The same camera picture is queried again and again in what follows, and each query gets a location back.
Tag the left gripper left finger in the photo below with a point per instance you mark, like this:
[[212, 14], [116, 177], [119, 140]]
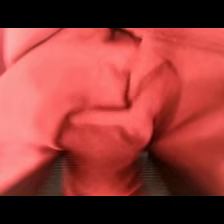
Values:
[[55, 176]]

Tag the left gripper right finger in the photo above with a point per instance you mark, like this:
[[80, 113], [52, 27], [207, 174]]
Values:
[[151, 175]]

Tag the red garment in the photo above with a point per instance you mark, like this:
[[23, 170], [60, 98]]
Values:
[[100, 83]]

